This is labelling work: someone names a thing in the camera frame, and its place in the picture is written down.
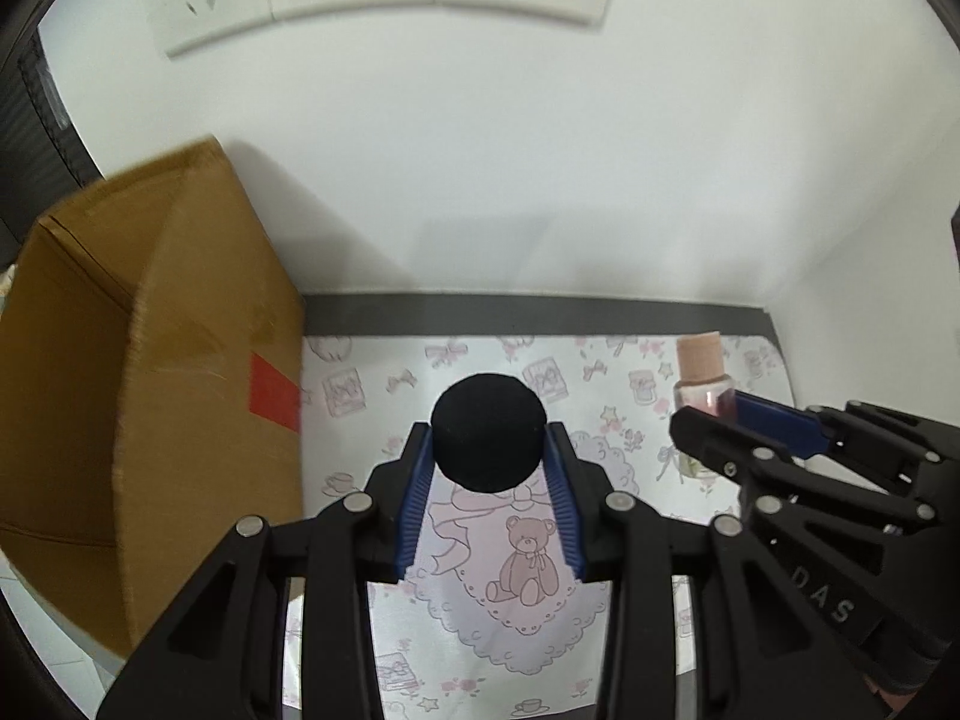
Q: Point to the operator right hand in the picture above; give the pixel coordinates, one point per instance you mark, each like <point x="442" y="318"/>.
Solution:
<point x="936" y="700"/>

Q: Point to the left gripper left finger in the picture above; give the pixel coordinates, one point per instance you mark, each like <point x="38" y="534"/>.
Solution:
<point x="217" y="650"/>

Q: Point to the small pink-capped glass bottle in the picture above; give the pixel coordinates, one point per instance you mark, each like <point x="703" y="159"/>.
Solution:
<point x="703" y="381"/>

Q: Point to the pink patterned desk mat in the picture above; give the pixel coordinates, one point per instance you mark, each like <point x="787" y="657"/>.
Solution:
<point x="489" y="621"/>

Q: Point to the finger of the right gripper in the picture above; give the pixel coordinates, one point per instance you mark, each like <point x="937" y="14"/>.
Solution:
<point x="749" y="458"/>
<point x="893" y="450"/>

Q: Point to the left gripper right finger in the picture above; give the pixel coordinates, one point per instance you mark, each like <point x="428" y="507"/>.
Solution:
<point x="610" y="536"/>

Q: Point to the black round sponge puff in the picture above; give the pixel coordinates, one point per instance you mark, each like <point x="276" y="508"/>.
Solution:
<point x="488" y="432"/>

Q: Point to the brown cardboard box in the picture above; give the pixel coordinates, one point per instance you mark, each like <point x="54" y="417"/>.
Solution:
<point x="151" y="352"/>

